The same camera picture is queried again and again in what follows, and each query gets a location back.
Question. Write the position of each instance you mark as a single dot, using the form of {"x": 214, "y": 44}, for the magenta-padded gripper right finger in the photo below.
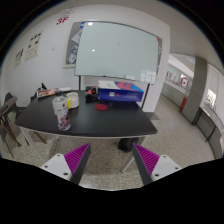
{"x": 146, "y": 160}

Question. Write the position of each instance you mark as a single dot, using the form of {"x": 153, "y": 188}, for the blue cardboard box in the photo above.
{"x": 120, "y": 93}

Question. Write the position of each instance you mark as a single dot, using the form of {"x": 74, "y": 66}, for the whiteboard on stand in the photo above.
{"x": 116, "y": 50}

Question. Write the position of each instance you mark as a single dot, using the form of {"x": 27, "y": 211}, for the wooden chair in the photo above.
{"x": 7, "y": 113}

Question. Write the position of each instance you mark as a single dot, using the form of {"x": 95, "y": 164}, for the red and white wall sign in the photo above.
{"x": 184, "y": 82}

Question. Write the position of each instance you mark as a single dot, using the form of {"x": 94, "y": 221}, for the black and red device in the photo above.
{"x": 90, "y": 95}

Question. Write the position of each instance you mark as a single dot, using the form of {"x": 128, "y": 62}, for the red cabinet in hallway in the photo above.
{"x": 183, "y": 103}

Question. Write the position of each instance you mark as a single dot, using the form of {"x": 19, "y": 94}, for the small white wall poster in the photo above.
{"x": 18, "y": 58}

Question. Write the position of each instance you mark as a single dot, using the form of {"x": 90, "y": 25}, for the colourful flat book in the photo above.
{"x": 47, "y": 93}

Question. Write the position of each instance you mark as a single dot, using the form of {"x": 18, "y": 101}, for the black bag under table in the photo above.
{"x": 127, "y": 145}

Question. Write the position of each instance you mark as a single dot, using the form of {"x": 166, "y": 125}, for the large white wall poster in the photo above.
{"x": 34, "y": 45}

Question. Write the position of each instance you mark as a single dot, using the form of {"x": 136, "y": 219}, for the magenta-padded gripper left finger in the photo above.
{"x": 76, "y": 159}

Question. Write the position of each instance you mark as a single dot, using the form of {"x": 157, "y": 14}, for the clear bottle with printed label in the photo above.
{"x": 62, "y": 113}

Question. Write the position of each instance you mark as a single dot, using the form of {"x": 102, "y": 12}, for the white flat case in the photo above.
{"x": 65, "y": 89}

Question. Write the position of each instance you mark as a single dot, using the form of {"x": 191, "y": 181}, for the wall notice board with papers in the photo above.
{"x": 70, "y": 46}

